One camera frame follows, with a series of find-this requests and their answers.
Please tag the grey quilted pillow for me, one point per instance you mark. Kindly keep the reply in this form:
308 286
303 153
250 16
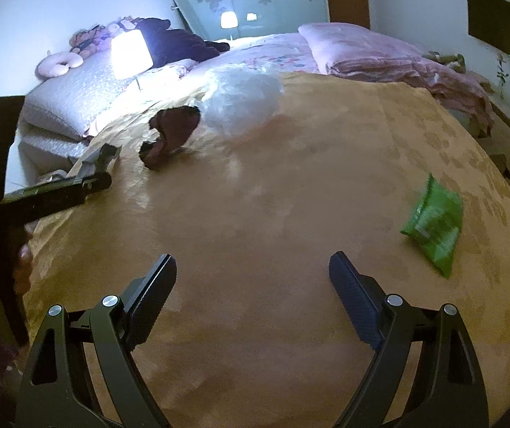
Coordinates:
69 104

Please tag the green snack packet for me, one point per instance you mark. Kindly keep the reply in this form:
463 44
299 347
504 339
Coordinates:
436 223

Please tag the black wall television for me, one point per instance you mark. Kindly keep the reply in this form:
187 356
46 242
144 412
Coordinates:
489 22

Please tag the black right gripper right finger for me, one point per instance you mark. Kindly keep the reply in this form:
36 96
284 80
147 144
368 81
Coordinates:
388 324

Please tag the golden yellow bed blanket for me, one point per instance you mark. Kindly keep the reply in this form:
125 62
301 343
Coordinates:
253 334

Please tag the grey upholstered bed frame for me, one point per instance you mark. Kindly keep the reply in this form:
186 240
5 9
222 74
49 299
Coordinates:
48 152

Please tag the brown plush toy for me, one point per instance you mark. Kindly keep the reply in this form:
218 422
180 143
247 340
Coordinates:
86 43

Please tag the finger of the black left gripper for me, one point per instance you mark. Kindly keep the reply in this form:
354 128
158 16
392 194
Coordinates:
98 162
30 204

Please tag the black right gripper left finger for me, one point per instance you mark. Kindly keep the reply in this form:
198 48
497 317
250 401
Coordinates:
119 324

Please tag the glowing white table lamp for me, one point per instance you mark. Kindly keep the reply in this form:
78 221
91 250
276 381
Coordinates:
130 56

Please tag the brown paper bag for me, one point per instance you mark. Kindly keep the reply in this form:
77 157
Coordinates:
174 126

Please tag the clear plastic bag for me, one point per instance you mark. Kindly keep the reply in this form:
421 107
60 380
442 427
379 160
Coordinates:
237 99

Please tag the left hand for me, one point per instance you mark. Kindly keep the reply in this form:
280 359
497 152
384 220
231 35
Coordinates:
22 262

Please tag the floral white bed sheet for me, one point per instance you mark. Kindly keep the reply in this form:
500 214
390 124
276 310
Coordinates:
276 53

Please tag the pink folded quilt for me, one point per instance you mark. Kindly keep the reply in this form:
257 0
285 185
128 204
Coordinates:
356 53

